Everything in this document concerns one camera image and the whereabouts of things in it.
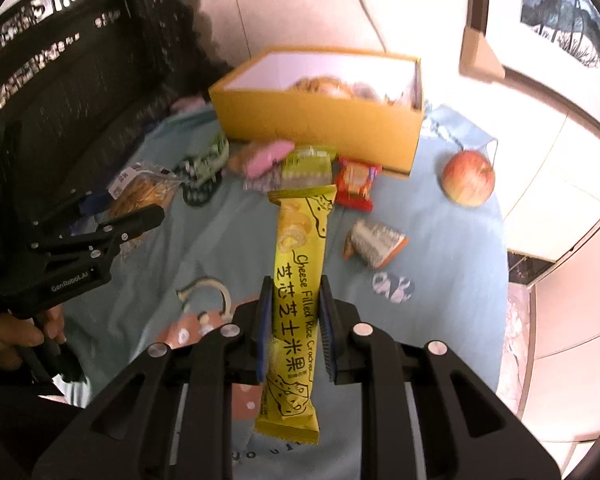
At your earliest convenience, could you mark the clear yellow cracker packet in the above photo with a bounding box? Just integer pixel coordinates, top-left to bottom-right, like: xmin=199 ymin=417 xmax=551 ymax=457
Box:
xmin=107 ymin=162 xmax=181 ymax=221

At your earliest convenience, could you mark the wall painting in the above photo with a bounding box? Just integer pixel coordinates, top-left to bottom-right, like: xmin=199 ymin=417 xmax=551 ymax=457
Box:
xmin=520 ymin=0 xmax=600 ymax=77

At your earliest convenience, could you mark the red snack packet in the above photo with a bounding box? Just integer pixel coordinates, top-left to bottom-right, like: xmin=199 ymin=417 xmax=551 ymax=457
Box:
xmin=332 ymin=156 xmax=383 ymax=211

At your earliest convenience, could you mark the red apple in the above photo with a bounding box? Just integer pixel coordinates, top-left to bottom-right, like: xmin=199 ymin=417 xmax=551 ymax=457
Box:
xmin=441 ymin=150 xmax=496 ymax=207

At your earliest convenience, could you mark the pink snack packet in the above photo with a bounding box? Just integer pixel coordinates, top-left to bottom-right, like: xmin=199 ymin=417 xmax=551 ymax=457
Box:
xmin=228 ymin=140 xmax=296 ymax=181

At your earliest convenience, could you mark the cardboard corner protector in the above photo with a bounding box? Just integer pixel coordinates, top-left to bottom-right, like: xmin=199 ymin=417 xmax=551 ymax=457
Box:
xmin=459 ymin=27 xmax=506 ymax=81

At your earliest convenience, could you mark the yellow green snack packet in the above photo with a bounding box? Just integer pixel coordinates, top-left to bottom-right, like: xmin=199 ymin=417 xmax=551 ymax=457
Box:
xmin=270 ymin=145 xmax=337 ymax=193

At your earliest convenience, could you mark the silver orange snack packet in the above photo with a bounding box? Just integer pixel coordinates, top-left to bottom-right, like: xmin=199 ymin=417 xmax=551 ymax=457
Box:
xmin=342 ymin=219 xmax=410 ymax=268

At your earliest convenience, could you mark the yellow cardboard box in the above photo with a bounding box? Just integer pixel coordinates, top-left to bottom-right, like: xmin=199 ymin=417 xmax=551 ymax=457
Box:
xmin=208 ymin=46 xmax=426 ymax=177

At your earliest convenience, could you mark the light blue printed cloth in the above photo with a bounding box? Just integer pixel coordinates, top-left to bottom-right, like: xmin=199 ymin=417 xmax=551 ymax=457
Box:
xmin=55 ymin=105 xmax=511 ymax=480

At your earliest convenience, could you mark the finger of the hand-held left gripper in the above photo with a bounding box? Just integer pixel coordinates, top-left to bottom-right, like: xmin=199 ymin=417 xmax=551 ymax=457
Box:
xmin=30 ymin=190 xmax=113 ymax=234
xmin=30 ymin=204 xmax=166 ymax=262

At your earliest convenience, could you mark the long yellow snack packet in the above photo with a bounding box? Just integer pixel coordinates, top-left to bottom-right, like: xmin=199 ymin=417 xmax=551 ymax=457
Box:
xmin=254 ymin=185 xmax=338 ymax=445

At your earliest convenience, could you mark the clear round biscuit packet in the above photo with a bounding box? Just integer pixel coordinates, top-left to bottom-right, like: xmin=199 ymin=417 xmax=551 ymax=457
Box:
xmin=287 ymin=75 xmax=362 ymax=101

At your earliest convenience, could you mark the person's left hand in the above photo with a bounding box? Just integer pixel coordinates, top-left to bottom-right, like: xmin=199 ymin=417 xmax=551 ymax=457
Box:
xmin=0 ymin=305 xmax=67 ymax=373

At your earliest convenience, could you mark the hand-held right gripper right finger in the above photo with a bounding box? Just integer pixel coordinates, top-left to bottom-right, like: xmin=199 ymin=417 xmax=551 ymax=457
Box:
xmin=317 ymin=274 xmax=557 ymax=480

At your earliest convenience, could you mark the green white snack packet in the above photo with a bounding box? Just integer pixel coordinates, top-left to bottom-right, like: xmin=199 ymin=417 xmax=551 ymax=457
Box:
xmin=180 ymin=132 xmax=231 ymax=186

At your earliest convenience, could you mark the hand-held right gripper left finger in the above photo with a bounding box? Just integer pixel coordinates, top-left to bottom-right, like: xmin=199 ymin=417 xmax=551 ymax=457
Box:
xmin=32 ymin=275 xmax=276 ymax=480

